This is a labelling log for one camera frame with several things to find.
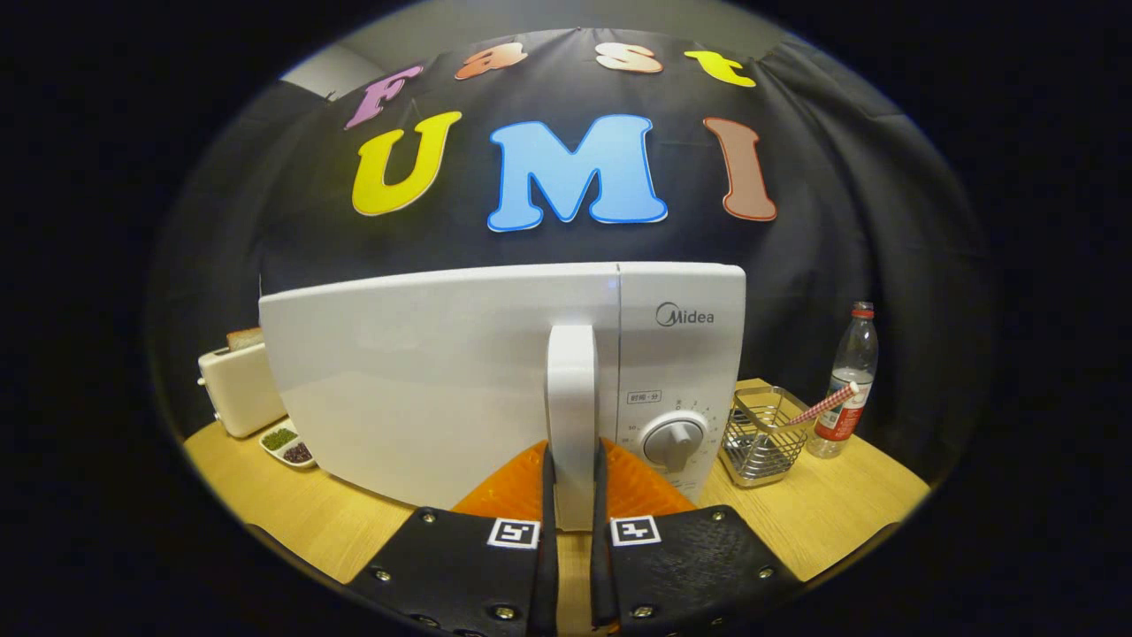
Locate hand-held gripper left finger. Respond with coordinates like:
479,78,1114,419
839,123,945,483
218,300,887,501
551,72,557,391
345,440,561,637

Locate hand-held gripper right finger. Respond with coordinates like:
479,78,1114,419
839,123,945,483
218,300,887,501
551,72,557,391
590,438,806,637

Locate white microwave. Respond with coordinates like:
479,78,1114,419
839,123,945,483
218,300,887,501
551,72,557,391
258,261,748,532

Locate red striped straw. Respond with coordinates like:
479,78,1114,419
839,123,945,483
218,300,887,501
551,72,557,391
783,382,860,427

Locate white divided bean dish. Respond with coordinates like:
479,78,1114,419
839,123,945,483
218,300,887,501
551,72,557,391
259,423,317,470

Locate clear plastic water bottle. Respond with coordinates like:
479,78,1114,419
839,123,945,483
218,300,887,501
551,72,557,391
807,301,879,459

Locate cream toaster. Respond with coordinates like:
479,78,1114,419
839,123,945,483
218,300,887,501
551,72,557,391
196,341,288,440

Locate wire mesh basket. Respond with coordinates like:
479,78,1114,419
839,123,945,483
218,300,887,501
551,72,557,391
718,386,815,489

